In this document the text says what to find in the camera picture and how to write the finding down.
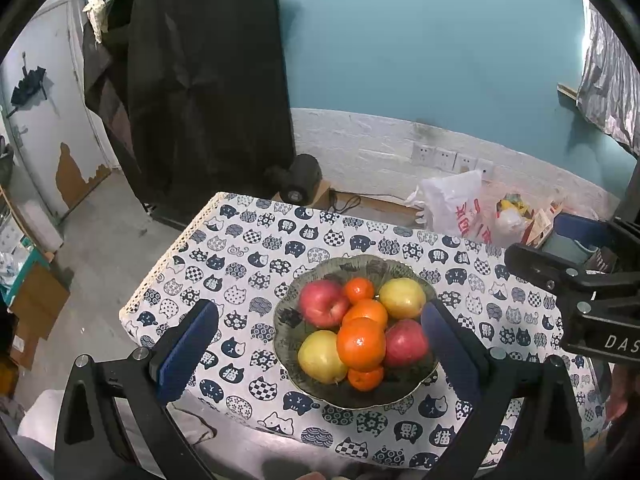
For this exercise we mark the black hanging cloth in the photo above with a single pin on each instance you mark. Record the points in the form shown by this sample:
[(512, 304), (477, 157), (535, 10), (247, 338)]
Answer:
[(200, 85)]

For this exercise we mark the green patterned glass bowl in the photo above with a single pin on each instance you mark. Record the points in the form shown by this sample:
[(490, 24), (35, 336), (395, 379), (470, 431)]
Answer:
[(286, 325)]

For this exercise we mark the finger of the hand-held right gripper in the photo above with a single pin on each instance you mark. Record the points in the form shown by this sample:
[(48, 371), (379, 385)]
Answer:
[(585, 230), (540, 265)]

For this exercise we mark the white plastic bag red print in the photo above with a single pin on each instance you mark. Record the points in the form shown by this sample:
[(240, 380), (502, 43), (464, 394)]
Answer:
[(450, 205)]

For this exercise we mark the pale blue bin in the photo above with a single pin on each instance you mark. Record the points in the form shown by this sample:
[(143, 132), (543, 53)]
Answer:
[(565, 251)]

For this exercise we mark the wooden strip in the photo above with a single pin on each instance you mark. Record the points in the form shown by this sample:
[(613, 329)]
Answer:
[(567, 94)]

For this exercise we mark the person's right hand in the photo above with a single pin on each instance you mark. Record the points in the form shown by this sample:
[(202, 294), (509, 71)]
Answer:
[(620, 392)]

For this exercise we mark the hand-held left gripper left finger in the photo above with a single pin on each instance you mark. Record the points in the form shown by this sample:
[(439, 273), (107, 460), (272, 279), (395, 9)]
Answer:
[(187, 347)]

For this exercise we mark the clear plastic trash bag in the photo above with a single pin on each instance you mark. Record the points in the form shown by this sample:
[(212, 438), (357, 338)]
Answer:
[(512, 220)]

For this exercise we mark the white door peeling paint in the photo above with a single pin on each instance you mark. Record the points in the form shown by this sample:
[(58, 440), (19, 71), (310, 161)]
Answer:
[(50, 135)]

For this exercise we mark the large orange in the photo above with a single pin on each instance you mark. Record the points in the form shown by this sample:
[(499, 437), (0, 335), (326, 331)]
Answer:
[(361, 344)]

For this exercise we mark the small orange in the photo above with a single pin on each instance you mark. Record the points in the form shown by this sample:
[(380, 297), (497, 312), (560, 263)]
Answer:
[(365, 380), (359, 290)]

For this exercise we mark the black cylindrical device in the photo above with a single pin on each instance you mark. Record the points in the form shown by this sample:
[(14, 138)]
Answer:
[(300, 175)]

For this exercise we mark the large cardboard box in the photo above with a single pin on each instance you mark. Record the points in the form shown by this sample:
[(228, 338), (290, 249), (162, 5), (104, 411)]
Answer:
[(37, 300)]

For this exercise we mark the yellow pear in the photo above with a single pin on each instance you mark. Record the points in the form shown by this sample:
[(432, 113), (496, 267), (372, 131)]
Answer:
[(402, 299), (322, 355)]

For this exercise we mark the black folded umbrella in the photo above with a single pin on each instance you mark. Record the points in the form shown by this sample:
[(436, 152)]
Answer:
[(30, 82)]

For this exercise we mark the white wall socket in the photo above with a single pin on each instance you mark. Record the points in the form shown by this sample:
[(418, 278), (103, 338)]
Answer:
[(465, 163), (485, 166), (444, 158), (422, 153)]

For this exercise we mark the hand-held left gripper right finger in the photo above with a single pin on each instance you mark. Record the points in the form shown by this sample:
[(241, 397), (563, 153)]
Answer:
[(450, 347)]

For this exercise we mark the cream lace cloth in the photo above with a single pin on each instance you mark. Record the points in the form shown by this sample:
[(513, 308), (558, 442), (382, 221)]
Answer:
[(95, 15)]

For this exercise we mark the white cylindrical container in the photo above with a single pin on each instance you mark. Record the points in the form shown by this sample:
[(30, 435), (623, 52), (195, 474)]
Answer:
[(45, 225)]

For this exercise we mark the cat print tablecloth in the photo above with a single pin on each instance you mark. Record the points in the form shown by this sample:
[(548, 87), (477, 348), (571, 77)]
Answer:
[(240, 260)]

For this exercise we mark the red apple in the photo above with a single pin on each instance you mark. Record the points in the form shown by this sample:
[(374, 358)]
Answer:
[(406, 342), (324, 302)]

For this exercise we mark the small cardboard box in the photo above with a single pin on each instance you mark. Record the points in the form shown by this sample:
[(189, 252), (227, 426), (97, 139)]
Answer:
[(325, 195)]

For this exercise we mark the red and white carton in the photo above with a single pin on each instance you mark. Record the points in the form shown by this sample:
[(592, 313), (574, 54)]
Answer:
[(542, 222)]

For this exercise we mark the silver curtain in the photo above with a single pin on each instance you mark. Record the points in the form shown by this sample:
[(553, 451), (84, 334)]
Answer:
[(615, 85)]

